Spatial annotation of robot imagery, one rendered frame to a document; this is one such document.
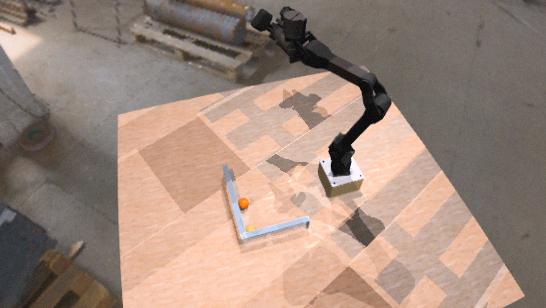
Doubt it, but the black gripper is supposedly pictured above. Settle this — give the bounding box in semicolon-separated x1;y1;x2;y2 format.
251;9;284;47

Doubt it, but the low clear l-shaped wall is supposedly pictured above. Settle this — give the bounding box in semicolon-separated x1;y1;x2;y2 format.
242;222;309;246

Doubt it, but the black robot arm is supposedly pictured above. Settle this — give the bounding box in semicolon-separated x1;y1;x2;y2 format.
276;6;392;177

